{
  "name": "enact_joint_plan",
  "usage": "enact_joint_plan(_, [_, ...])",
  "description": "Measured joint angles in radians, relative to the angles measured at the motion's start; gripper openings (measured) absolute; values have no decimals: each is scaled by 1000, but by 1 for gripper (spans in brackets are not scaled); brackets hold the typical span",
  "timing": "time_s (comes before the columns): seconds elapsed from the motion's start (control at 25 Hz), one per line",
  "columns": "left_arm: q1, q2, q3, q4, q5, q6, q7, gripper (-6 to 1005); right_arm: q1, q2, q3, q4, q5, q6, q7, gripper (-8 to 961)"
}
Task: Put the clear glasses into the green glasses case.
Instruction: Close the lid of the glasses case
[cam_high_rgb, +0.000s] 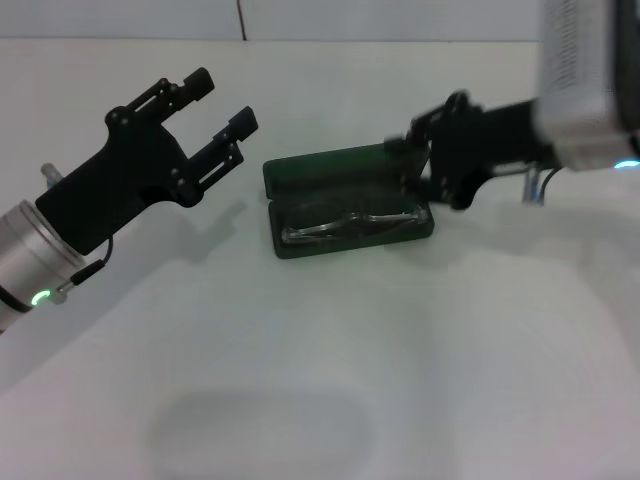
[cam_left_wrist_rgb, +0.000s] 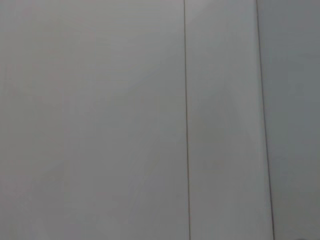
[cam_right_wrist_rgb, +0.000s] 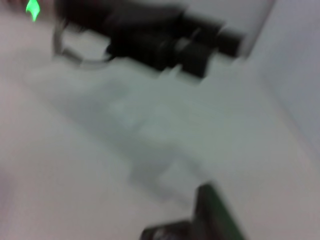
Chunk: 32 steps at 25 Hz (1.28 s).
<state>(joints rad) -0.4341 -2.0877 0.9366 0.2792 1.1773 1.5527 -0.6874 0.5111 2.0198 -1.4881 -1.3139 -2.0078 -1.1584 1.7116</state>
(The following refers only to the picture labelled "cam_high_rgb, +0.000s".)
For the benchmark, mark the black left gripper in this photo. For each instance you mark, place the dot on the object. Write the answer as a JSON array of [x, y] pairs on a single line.
[[130, 170]]

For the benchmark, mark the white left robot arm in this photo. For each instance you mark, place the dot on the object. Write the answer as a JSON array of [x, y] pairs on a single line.
[[25, 255]]

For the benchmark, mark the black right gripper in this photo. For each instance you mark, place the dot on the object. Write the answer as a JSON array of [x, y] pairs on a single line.
[[480, 145]]

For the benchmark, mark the clear white glasses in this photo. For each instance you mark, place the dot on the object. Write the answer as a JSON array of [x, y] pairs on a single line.
[[400, 220]]

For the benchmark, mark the green glasses case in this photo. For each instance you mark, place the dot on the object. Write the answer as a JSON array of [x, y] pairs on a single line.
[[325, 165]]

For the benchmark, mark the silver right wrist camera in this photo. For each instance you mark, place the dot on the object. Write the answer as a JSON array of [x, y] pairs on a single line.
[[575, 75]]

